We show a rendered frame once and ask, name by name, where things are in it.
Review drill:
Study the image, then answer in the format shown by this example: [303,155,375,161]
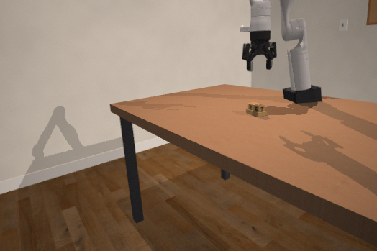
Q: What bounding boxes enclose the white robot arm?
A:
[240,0,311,91]

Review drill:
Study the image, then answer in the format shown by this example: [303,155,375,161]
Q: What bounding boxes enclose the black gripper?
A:
[242,30,277,72]

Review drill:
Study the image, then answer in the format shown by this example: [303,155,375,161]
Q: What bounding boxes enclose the tan cube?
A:
[254,104,265,112]
[248,102,258,111]

